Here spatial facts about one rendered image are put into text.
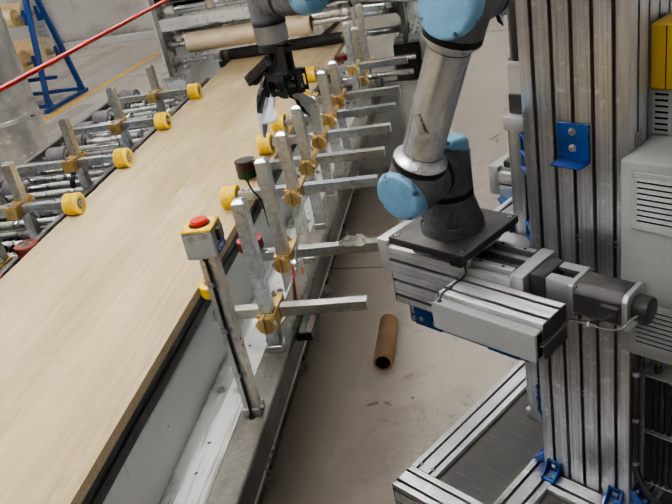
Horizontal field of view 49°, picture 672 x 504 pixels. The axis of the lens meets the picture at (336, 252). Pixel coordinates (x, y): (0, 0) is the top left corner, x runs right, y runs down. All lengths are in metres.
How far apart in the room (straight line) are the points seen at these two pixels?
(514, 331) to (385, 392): 1.46
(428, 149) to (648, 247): 0.49
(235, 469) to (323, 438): 1.11
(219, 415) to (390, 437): 0.90
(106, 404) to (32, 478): 0.22
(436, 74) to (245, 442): 0.94
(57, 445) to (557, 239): 1.19
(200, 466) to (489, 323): 0.79
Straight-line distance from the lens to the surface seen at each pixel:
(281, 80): 1.69
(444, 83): 1.44
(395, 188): 1.55
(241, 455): 1.76
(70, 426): 1.71
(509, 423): 2.45
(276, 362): 2.02
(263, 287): 1.95
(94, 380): 1.82
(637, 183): 1.58
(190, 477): 1.89
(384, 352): 3.03
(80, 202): 2.82
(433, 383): 2.97
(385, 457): 2.69
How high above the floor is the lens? 1.84
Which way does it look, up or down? 27 degrees down
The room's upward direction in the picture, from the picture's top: 12 degrees counter-clockwise
